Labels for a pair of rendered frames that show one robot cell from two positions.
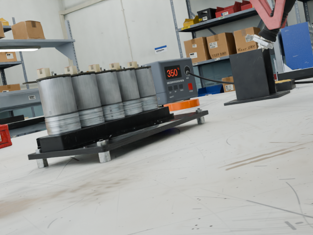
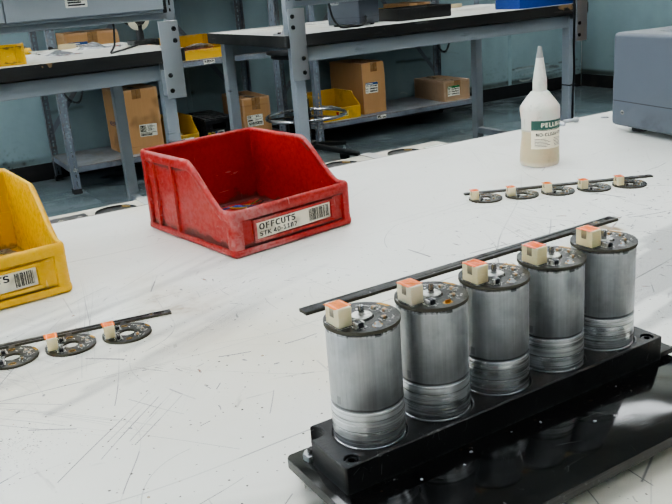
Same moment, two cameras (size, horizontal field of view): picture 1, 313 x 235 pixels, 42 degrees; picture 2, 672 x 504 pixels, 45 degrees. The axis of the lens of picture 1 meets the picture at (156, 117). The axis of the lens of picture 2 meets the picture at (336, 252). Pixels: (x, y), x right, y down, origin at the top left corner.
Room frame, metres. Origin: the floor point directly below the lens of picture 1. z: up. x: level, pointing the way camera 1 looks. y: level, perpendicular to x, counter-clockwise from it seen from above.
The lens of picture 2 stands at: (0.08, -0.04, 0.92)
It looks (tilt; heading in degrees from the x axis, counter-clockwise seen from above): 18 degrees down; 28
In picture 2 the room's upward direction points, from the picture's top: 5 degrees counter-clockwise
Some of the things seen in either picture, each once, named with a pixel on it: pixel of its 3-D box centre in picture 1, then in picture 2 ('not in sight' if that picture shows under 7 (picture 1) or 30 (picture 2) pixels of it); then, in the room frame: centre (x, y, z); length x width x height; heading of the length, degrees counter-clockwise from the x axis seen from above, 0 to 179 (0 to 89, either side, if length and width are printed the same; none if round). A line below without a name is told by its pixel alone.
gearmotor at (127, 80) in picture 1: (126, 97); (550, 317); (0.37, 0.02, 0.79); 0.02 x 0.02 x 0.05
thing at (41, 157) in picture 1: (131, 135); (530, 435); (0.34, 0.02, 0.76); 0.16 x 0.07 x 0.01; 148
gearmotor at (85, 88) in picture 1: (85, 105); (433, 360); (0.33, 0.05, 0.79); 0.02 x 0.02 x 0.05
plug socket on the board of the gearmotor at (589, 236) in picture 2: (132, 65); (589, 236); (0.39, 0.01, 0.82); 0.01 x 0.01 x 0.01; 58
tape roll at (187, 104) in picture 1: (181, 105); not in sight; (0.69, -0.05, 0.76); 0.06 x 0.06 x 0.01
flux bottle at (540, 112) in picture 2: not in sight; (539, 105); (0.78, 0.12, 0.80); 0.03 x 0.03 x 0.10
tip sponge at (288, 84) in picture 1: (269, 87); not in sight; (0.67, -0.19, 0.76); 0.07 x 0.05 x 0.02; 64
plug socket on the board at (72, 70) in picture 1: (71, 71); (412, 291); (0.32, 0.06, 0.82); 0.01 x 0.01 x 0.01; 58
